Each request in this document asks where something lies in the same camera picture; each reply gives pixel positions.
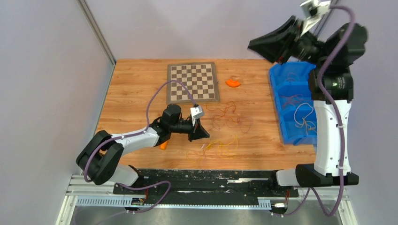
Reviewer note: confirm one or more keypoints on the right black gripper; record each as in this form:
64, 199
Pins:
278, 45

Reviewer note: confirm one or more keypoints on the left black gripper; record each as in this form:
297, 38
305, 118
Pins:
197, 131

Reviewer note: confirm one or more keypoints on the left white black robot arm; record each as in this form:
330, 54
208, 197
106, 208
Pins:
100, 158

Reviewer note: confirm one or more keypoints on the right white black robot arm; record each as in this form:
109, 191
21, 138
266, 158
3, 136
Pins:
331, 87

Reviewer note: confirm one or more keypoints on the orange carrot toy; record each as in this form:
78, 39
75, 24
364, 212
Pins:
164, 145

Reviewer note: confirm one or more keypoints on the wooden chessboard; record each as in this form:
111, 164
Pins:
199, 78

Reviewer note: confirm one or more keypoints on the orange curved plastic piece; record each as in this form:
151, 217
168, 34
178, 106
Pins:
233, 83

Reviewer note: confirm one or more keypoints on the blue three-compartment bin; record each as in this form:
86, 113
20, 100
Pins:
293, 102

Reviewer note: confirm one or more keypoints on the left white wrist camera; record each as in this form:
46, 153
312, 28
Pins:
196, 113

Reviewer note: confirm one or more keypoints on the right corner aluminium post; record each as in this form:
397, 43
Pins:
323, 43

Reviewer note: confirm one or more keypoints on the corner aluminium post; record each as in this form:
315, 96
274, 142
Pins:
323, 43
97, 32

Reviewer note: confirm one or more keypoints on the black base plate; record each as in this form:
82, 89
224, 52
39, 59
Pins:
207, 187

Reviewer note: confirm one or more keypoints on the aluminium frame rail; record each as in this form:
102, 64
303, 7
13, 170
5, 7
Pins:
89, 204

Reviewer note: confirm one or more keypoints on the left corner aluminium post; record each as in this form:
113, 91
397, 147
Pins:
97, 32

